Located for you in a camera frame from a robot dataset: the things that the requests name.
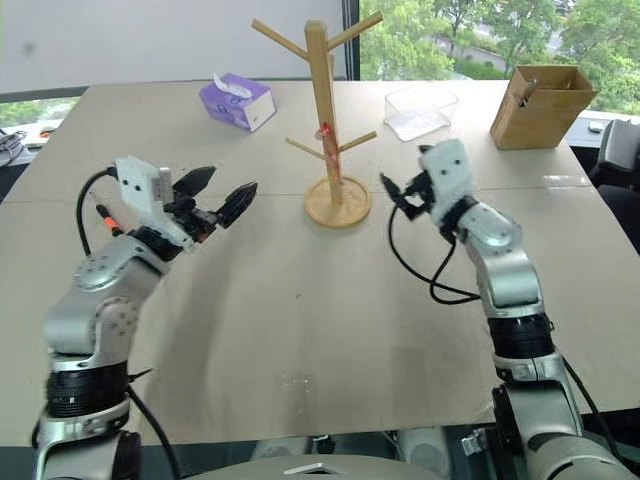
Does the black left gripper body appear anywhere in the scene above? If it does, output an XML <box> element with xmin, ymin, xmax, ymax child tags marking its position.
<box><xmin>166</xmin><ymin>194</ymin><xmax>225</xmax><ymax>245</ymax></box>

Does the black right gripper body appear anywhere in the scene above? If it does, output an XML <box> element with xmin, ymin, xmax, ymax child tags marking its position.
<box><xmin>396</xmin><ymin>170</ymin><xmax>436</xmax><ymax>221</ymax></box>

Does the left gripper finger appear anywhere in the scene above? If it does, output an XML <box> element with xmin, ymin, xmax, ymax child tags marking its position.
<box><xmin>216</xmin><ymin>182</ymin><xmax>259</xmax><ymax>230</ymax></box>
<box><xmin>173</xmin><ymin>165</ymin><xmax>218</xmax><ymax>198</ymax></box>

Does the wooden tree stand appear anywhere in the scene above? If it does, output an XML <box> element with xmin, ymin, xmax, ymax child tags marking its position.
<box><xmin>250</xmin><ymin>10</ymin><xmax>385</xmax><ymax>229</ymax></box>

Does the clear plastic container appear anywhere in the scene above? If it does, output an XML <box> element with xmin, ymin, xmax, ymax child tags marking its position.
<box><xmin>383</xmin><ymin>86</ymin><xmax>461</xmax><ymax>144</ymax></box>

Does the purple tissue box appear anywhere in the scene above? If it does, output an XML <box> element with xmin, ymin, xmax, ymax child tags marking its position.
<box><xmin>198</xmin><ymin>71</ymin><xmax>278</xmax><ymax>134</ymax></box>

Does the orange and black plug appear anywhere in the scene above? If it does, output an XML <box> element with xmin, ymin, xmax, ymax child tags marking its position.
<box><xmin>95</xmin><ymin>201</ymin><xmax>125</xmax><ymax>237</ymax></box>

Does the brown cardboard box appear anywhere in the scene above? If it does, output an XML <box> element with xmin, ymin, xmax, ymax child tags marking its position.
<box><xmin>489</xmin><ymin>64</ymin><xmax>600</xmax><ymax>152</ymax></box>

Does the black office chair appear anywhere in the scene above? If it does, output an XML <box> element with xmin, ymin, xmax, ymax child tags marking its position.
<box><xmin>587</xmin><ymin>118</ymin><xmax>640</xmax><ymax>214</ymax></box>

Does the silver metal clamp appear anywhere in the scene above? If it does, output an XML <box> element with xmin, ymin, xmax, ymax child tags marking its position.
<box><xmin>460</xmin><ymin>427</ymin><xmax>490</xmax><ymax>457</ymax></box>

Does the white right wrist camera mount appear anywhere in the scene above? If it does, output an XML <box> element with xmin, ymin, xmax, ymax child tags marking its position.
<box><xmin>418</xmin><ymin>140</ymin><xmax>479</xmax><ymax>229</ymax></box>

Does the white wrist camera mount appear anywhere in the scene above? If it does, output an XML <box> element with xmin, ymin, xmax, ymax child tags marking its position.
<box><xmin>418</xmin><ymin>140</ymin><xmax>479</xmax><ymax>229</ymax></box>
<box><xmin>113</xmin><ymin>155</ymin><xmax>195</xmax><ymax>254</ymax></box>

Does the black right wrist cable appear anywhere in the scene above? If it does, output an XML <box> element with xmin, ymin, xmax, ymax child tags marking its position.
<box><xmin>388</xmin><ymin>199</ymin><xmax>482</xmax><ymax>306</ymax></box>

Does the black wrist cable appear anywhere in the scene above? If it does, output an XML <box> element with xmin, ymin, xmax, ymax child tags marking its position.
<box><xmin>75</xmin><ymin>168</ymin><xmax>119</xmax><ymax>257</ymax></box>
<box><xmin>388</xmin><ymin>199</ymin><xmax>482</xmax><ymax>306</ymax></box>

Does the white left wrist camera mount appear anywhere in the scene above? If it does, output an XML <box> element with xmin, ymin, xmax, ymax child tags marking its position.
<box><xmin>113</xmin><ymin>155</ymin><xmax>195</xmax><ymax>254</ymax></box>

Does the red keychain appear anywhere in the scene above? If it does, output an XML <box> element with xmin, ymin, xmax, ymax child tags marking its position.
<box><xmin>319</xmin><ymin>121</ymin><xmax>342</xmax><ymax>177</ymax></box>

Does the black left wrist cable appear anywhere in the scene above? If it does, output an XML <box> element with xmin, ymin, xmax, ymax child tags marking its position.
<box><xmin>75</xmin><ymin>168</ymin><xmax>119</xmax><ymax>257</ymax></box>

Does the grey cable bundle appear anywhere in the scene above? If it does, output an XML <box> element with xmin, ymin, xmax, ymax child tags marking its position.
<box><xmin>0</xmin><ymin>127</ymin><xmax>29</xmax><ymax>167</ymax></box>

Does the black left shoulder cable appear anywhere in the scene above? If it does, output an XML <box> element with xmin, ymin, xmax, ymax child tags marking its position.
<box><xmin>123</xmin><ymin>368</ymin><xmax>184</xmax><ymax>479</ymax></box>

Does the black shoulder cable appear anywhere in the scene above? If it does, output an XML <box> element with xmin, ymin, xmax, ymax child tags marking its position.
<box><xmin>123</xmin><ymin>368</ymin><xmax>184</xmax><ymax>479</ymax></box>
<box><xmin>558</xmin><ymin>349</ymin><xmax>629</xmax><ymax>469</ymax></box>

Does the black right shoulder cable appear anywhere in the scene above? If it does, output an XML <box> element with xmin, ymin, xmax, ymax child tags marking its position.
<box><xmin>558</xmin><ymin>349</ymin><xmax>629</xmax><ymax>469</ymax></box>

